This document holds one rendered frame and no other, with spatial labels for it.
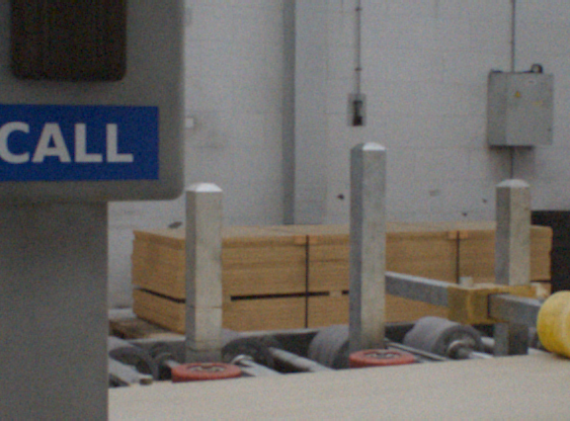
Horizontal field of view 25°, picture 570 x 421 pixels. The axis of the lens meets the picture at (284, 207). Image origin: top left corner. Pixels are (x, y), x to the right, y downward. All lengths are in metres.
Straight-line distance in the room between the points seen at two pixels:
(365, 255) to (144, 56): 1.31
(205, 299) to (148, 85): 1.21
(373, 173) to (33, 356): 1.30
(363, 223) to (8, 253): 1.30
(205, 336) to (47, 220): 1.21
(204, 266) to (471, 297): 0.39
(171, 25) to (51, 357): 0.10
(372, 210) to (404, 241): 5.59
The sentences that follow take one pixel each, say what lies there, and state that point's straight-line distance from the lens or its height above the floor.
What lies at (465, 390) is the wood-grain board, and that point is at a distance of 1.38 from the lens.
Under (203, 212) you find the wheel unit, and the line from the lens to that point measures 1.54.
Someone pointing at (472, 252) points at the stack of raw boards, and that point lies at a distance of 7.48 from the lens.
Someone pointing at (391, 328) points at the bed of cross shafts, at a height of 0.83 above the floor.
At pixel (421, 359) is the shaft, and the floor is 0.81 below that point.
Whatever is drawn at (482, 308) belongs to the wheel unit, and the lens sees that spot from 1.74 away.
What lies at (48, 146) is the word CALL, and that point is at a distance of 0.34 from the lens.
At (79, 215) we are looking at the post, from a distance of 0.36.
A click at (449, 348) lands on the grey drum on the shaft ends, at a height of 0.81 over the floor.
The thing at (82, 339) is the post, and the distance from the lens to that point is 0.36.
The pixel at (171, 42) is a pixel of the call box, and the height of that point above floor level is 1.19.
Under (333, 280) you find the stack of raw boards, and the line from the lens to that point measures 7.02.
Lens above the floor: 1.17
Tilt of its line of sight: 3 degrees down
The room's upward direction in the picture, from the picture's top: straight up
